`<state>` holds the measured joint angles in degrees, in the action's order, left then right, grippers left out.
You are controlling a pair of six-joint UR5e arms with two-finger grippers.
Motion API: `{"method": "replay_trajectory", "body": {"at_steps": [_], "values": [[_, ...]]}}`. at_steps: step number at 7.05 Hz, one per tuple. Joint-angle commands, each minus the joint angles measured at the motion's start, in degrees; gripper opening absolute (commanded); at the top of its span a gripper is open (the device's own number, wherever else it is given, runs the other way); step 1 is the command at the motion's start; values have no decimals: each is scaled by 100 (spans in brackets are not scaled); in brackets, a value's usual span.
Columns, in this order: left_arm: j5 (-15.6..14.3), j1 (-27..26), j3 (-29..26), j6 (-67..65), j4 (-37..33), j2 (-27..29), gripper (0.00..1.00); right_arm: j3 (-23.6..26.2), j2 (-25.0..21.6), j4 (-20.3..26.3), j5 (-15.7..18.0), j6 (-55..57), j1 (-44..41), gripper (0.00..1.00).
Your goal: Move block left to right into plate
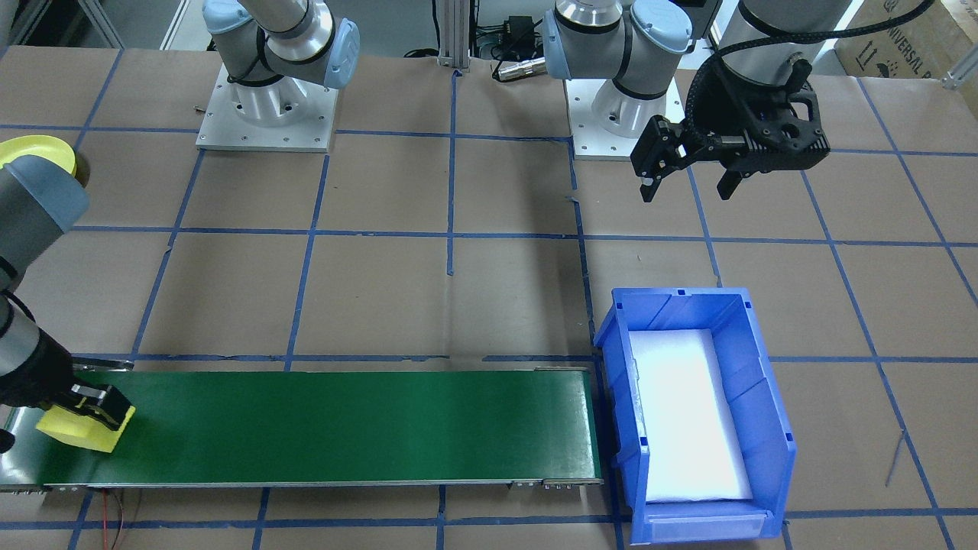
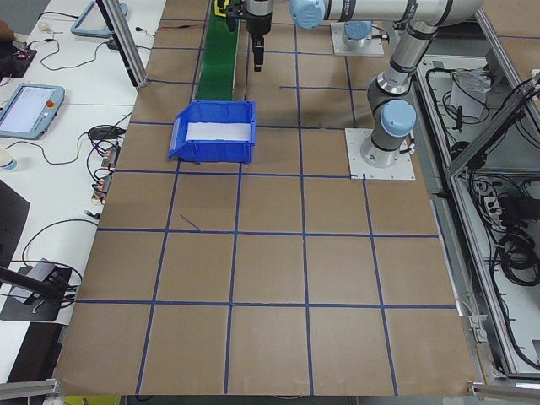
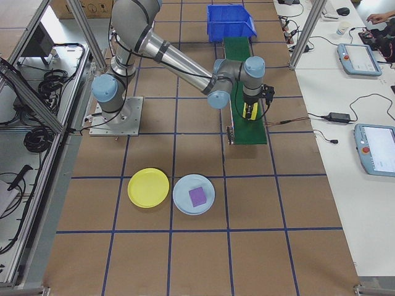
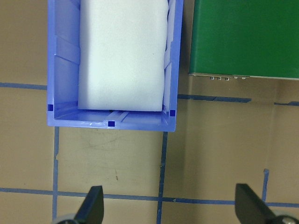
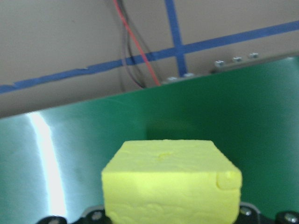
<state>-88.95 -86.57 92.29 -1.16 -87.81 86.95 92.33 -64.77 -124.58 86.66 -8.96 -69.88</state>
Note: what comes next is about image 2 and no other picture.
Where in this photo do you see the green belt conveyor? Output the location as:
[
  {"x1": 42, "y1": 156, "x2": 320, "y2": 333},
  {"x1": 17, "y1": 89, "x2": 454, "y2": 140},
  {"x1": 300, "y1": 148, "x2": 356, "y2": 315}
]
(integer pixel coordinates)
[{"x1": 196, "y1": 0, "x2": 241, "y2": 102}]

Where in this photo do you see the white bin liner sheet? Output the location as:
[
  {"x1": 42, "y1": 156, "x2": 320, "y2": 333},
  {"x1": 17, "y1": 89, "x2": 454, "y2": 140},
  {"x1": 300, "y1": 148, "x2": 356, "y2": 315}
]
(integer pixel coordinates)
[{"x1": 186, "y1": 121, "x2": 253, "y2": 143}]

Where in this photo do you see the blue plastic storage bin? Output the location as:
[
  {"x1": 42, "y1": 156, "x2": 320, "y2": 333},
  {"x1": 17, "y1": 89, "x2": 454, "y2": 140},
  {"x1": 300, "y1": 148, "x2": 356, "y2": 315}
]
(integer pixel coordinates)
[{"x1": 167, "y1": 100, "x2": 257, "y2": 165}]

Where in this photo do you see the light blue teach pendant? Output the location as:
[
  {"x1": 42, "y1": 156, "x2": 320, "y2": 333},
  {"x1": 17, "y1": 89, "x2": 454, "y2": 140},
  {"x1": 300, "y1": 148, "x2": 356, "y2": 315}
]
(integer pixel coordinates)
[
  {"x1": 70, "y1": 0, "x2": 129, "y2": 40},
  {"x1": 0, "y1": 83, "x2": 66, "y2": 140}
]

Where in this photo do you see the small circuit board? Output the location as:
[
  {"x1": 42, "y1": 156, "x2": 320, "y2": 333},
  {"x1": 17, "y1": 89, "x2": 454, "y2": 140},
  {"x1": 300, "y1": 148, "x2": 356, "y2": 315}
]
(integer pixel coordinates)
[
  {"x1": 91, "y1": 173, "x2": 114, "y2": 203},
  {"x1": 102, "y1": 144, "x2": 122, "y2": 170}
]

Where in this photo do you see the black electronics device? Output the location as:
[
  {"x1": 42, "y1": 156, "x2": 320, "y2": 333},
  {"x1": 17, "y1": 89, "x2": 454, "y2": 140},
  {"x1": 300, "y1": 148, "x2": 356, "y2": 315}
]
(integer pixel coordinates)
[{"x1": 0, "y1": 37, "x2": 38, "y2": 80}]

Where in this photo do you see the white power strip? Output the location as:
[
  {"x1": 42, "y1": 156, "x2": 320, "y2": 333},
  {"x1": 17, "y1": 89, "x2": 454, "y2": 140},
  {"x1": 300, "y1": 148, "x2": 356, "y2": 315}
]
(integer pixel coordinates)
[{"x1": 478, "y1": 183, "x2": 505, "y2": 223}]

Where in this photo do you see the black flat panel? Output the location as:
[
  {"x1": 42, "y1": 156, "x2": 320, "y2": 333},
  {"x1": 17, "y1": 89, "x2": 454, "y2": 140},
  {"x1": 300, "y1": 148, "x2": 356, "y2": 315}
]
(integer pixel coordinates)
[{"x1": 0, "y1": 179, "x2": 31, "y2": 275}]

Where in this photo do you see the black power brick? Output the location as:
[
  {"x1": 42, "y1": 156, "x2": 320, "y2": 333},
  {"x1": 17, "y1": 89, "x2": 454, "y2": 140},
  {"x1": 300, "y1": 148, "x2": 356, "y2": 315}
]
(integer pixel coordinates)
[{"x1": 499, "y1": 196, "x2": 533, "y2": 224}]

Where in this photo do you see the black stand pole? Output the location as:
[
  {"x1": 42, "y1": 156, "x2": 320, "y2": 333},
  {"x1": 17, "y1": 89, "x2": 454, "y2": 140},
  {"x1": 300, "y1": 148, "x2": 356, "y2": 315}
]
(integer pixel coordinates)
[{"x1": 0, "y1": 265, "x2": 71, "y2": 299}]

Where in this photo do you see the yellow object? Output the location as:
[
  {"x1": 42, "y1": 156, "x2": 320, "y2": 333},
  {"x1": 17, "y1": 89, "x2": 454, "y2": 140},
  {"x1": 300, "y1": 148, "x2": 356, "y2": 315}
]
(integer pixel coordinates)
[{"x1": 62, "y1": 394, "x2": 122, "y2": 405}]

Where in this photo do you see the aluminium profile bar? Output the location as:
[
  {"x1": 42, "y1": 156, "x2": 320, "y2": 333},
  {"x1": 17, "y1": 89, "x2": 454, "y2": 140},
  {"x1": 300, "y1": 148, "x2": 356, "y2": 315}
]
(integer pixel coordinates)
[
  {"x1": 0, "y1": 378, "x2": 64, "y2": 398},
  {"x1": 466, "y1": 381, "x2": 540, "y2": 401}
]

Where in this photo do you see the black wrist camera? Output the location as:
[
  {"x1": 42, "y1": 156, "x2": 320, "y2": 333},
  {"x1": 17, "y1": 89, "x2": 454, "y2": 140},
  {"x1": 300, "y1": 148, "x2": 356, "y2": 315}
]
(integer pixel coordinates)
[{"x1": 224, "y1": 3, "x2": 246, "y2": 33}]

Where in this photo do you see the white square base plate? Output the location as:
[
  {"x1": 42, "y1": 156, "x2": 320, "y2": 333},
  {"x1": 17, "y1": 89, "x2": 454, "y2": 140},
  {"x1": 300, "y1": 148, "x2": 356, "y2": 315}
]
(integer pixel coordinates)
[
  {"x1": 330, "y1": 22, "x2": 386, "y2": 57},
  {"x1": 344, "y1": 127, "x2": 418, "y2": 181}
]

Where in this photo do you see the aluminium profile post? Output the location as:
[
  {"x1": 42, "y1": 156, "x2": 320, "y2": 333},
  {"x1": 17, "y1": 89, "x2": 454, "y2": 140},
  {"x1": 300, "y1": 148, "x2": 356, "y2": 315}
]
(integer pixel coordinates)
[{"x1": 95, "y1": 0, "x2": 149, "y2": 89}]

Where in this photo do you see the white box in frame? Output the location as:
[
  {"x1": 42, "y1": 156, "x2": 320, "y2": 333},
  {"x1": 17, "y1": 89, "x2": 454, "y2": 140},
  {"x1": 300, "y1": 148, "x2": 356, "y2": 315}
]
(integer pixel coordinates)
[{"x1": 449, "y1": 68, "x2": 491, "y2": 120}]

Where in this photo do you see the metal V-shaped frame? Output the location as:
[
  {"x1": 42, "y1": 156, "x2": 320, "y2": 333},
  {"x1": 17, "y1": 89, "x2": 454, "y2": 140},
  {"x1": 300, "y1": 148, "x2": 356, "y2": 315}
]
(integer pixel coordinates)
[{"x1": 415, "y1": 10, "x2": 540, "y2": 381}]

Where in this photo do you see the small grey camera box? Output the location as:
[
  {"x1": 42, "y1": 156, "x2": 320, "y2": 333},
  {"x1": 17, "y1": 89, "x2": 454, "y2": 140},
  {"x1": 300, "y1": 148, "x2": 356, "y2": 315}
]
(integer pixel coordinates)
[{"x1": 29, "y1": 260, "x2": 60, "y2": 282}]

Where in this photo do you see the black cable bundle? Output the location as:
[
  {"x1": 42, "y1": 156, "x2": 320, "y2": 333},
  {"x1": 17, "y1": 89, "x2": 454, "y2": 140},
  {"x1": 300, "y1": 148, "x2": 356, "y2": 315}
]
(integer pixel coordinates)
[{"x1": 489, "y1": 229, "x2": 540, "y2": 288}]

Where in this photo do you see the black stand base plate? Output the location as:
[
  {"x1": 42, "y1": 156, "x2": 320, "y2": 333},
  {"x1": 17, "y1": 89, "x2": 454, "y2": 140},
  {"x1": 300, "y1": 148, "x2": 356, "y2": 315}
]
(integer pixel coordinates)
[{"x1": 0, "y1": 264, "x2": 73, "y2": 322}]

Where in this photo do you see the small metal bracket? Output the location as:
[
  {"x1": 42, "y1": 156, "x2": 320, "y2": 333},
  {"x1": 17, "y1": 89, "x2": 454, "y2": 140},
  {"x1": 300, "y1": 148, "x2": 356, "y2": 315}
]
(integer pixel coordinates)
[{"x1": 462, "y1": 314, "x2": 489, "y2": 345}]

